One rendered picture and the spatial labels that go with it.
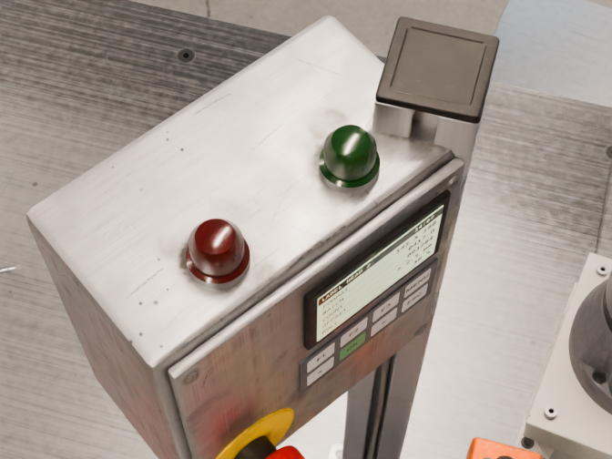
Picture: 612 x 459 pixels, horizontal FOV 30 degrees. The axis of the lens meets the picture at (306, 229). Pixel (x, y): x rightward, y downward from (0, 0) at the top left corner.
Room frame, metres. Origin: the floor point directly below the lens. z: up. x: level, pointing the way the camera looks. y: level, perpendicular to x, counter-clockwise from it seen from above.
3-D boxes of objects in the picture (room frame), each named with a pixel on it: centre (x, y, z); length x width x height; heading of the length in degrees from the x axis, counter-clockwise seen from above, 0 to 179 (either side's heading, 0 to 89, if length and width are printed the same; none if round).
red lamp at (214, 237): (0.21, 0.04, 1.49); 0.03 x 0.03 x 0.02
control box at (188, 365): (0.25, 0.02, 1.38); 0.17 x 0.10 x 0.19; 130
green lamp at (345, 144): (0.26, -0.02, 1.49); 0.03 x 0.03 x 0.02
